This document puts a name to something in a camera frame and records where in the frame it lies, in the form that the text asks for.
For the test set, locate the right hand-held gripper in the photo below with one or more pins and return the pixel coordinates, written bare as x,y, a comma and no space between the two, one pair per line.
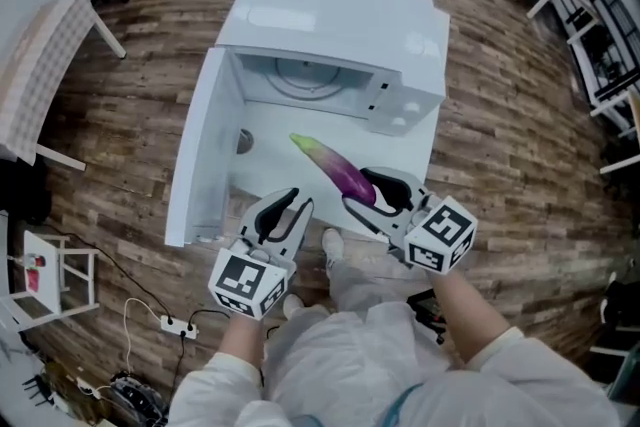
440,235

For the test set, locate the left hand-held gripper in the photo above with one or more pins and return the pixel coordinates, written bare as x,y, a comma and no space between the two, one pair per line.
245,280

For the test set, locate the purple eggplant with green tip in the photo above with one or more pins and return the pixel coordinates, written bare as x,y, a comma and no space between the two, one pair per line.
340,170

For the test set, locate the white microwave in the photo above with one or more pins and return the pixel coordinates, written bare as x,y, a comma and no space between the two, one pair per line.
320,10

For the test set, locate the person's right forearm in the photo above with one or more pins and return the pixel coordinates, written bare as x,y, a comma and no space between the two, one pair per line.
470,315

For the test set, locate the person's left forearm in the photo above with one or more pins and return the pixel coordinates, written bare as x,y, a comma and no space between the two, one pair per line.
242,340

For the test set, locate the person's white shoe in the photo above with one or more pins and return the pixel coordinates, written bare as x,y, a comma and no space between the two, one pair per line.
294,305
333,247

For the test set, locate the grey round metal part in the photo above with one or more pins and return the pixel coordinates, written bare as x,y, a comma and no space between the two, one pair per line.
246,141

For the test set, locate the person's white trousers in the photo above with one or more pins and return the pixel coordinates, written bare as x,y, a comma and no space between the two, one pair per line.
350,345

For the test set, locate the white power strip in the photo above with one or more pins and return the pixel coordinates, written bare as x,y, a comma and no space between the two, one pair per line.
179,326

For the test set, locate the black round machine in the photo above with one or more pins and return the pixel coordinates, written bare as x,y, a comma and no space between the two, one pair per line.
135,400

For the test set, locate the person's white top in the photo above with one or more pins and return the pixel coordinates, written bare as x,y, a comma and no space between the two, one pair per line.
525,395

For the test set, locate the white side stand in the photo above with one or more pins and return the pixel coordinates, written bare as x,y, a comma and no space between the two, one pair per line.
47,275

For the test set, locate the wooden table with white legs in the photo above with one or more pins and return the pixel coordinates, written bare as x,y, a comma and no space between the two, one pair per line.
632,115

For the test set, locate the black bag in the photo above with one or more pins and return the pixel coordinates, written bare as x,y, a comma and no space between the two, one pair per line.
22,192

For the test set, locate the table with checked cloth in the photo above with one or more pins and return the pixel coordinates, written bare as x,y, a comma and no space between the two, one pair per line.
45,65

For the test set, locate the black shelf rack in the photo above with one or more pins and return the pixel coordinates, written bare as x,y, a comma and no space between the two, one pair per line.
610,15

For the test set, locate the black router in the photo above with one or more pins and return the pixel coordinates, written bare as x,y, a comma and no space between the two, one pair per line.
37,390

